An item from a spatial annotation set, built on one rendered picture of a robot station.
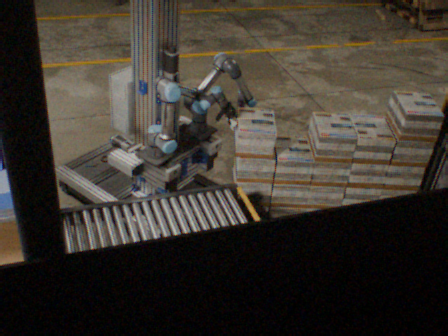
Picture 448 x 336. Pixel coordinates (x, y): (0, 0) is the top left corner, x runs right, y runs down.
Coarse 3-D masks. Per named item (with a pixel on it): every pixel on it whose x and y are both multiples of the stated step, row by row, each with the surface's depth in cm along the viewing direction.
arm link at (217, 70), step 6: (222, 54) 427; (216, 60) 427; (222, 60) 422; (216, 66) 425; (210, 72) 429; (216, 72) 427; (222, 72) 428; (204, 78) 432; (210, 78) 428; (216, 78) 430; (204, 84) 430; (210, 84) 430; (204, 90) 431; (186, 102) 433; (186, 108) 438
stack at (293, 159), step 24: (288, 144) 427; (240, 168) 411; (264, 168) 411; (288, 168) 413; (312, 168) 414; (336, 168) 414; (360, 168) 414; (384, 168) 415; (264, 192) 425; (288, 192) 425; (312, 192) 426; (336, 192) 426; (360, 192) 427; (264, 216) 441
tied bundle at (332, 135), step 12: (312, 120) 424; (324, 120) 416; (336, 120) 417; (348, 120) 419; (312, 132) 422; (324, 132) 401; (336, 132) 402; (348, 132) 404; (312, 144) 419; (324, 144) 400; (336, 144) 401; (348, 144) 401; (324, 156) 407; (336, 156) 407; (348, 156) 407
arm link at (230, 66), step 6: (228, 60) 419; (234, 60) 421; (222, 66) 422; (228, 66) 418; (234, 66) 418; (228, 72) 420; (234, 72) 419; (240, 72) 422; (234, 78) 423; (240, 78) 426; (240, 84) 429; (240, 90) 435; (246, 90) 436; (246, 96) 439; (246, 102) 446; (252, 102) 443
